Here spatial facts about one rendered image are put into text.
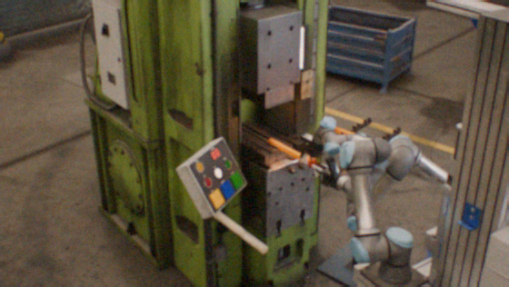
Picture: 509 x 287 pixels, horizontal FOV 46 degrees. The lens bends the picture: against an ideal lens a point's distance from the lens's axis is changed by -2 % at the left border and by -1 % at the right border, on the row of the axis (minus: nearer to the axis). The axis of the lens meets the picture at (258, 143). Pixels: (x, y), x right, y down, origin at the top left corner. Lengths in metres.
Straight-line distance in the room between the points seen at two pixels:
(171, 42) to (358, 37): 3.86
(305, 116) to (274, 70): 0.58
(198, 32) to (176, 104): 0.62
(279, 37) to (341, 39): 3.94
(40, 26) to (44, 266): 5.37
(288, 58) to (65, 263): 2.12
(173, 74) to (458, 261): 1.84
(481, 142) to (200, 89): 1.47
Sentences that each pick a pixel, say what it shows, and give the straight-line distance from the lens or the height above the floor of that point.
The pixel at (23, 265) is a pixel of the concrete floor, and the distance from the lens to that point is 4.49.
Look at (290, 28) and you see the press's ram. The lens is 3.28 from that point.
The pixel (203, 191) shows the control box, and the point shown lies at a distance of 2.94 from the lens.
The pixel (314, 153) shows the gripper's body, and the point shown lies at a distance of 3.25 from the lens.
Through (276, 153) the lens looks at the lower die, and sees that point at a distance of 3.50.
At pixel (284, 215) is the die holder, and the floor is 0.57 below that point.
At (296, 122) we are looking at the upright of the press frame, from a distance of 3.72.
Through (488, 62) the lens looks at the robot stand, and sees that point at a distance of 2.37.
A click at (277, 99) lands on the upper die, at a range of 3.36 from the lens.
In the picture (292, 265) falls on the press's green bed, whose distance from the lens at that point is 3.96.
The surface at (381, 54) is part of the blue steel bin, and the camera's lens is 6.96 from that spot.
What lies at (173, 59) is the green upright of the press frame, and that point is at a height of 1.47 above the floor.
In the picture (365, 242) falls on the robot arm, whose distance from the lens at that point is 2.68.
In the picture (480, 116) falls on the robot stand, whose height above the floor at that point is 1.65.
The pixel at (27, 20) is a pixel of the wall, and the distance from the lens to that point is 9.15.
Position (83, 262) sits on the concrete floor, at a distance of 4.39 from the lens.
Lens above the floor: 2.59
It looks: 27 degrees down
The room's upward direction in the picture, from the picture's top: straight up
